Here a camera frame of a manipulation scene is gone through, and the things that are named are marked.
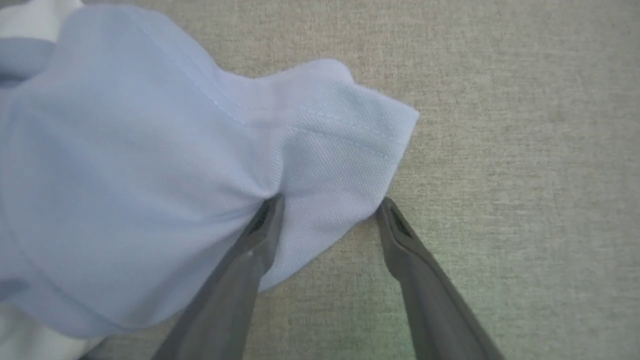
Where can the grey fabric sofa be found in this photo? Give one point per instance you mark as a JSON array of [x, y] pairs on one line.
[[500, 100]]

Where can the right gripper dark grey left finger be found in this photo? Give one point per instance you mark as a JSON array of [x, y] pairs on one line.
[[235, 280]]

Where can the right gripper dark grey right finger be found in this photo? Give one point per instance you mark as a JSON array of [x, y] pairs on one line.
[[430, 300]]

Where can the light blue polo shirt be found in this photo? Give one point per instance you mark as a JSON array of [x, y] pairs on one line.
[[150, 175]]

